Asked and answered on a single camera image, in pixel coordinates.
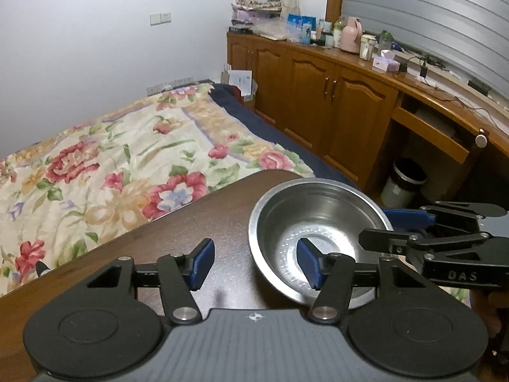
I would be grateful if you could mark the person's right hand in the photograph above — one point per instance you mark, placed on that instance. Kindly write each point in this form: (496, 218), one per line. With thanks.
(495, 306)

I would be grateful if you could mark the grey window blind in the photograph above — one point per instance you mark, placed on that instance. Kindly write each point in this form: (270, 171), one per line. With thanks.
(429, 12)

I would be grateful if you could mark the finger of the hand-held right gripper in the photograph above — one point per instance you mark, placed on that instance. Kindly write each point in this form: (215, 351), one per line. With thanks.
(381, 238)
(405, 218)

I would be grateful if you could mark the white wall switch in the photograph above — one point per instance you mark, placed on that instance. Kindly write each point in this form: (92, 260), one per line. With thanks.
(160, 18)

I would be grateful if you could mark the white trash bin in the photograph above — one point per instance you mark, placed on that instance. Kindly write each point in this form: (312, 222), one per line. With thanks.
(397, 189)

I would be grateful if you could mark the large steel bowl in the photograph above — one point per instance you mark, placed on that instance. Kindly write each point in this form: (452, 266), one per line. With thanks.
(318, 211)

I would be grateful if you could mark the white round knob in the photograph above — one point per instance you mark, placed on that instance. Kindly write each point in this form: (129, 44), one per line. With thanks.
(482, 141)

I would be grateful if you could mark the white bottle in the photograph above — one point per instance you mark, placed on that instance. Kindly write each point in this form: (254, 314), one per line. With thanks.
(338, 34)

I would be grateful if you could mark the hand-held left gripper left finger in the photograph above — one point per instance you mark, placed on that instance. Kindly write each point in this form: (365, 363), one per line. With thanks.
(202, 262)

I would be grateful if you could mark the clear plastic bag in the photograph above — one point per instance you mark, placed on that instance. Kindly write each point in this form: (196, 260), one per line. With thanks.
(272, 28)

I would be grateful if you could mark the small black device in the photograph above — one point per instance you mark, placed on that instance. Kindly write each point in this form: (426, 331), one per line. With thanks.
(478, 86)

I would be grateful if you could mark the black charger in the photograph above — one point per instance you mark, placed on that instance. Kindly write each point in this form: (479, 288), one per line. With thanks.
(423, 69)

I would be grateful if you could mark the black flat box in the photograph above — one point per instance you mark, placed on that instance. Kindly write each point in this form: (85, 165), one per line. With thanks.
(239, 30)

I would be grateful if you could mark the blue packets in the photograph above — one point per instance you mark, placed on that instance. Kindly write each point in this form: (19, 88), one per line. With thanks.
(301, 28)

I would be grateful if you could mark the floral cloth bundle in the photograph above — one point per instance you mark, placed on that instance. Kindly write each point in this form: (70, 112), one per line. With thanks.
(254, 4)

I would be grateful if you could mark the pink kettle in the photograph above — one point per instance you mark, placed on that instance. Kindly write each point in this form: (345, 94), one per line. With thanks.
(352, 36)

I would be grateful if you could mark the navy bed sheet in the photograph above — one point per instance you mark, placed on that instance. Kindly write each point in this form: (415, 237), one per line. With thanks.
(258, 127)

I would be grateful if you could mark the floral blanket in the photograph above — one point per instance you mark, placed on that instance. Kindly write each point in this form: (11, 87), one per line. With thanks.
(119, 159)

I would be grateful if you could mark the long wooden cabinet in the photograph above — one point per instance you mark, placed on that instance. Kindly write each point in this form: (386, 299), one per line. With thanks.
(310, 99)

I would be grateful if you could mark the pink tissue box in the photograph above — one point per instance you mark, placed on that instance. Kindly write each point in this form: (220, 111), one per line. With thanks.
(385, 63)

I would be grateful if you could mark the wall outlet strip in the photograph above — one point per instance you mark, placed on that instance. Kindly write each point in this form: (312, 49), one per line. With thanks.
(171, 84)

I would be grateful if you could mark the cardboard box with papers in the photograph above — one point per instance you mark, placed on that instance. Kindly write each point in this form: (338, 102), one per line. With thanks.
(238, 83)

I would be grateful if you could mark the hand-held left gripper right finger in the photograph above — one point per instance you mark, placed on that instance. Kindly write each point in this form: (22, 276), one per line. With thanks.
(307, 258)

